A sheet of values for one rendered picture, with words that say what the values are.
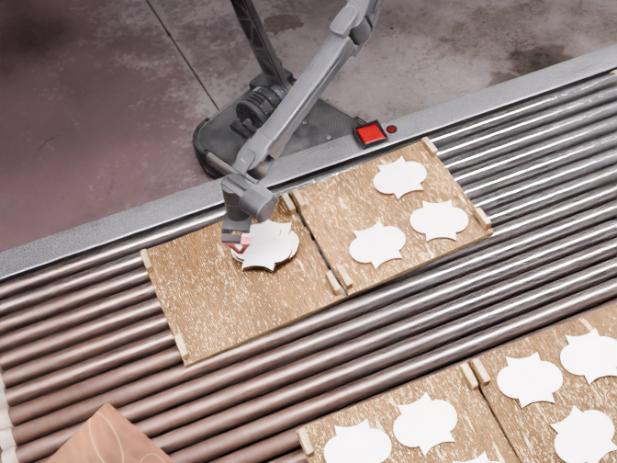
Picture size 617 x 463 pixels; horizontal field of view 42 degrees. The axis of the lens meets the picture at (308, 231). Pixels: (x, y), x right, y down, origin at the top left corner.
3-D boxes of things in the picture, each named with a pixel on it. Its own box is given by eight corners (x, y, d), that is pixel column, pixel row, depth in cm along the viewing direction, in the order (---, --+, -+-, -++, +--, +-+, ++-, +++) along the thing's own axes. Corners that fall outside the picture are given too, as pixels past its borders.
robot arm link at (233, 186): (232, 165, 177) (214, 181, 175) (255, 181, 174) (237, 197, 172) (236, 186, 183) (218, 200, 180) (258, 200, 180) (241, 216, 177)
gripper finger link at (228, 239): (257, 237, 192) (253, 213, 184) (252, 262, 187) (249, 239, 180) (229, 235, 192) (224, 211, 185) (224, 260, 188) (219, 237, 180)
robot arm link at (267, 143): (356, 25, 184) (343, 0, 174) (375, 35, 182) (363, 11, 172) (246, 174, 183) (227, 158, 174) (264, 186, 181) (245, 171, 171)
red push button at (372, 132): (356, 132, 225) (356, 129, 223) (375, 126, 226) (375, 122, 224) (364, 147, 221) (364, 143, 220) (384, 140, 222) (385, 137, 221)
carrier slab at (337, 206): (289, 197, 212) (289, 193, 211) (424, 142, 220) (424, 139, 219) (348, 298, 193) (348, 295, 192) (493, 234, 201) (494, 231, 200)
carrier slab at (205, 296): (140, 256, 204) (139, 253, 202) (286, 198, 212) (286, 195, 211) (185, 368, 185) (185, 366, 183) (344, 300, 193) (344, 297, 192)
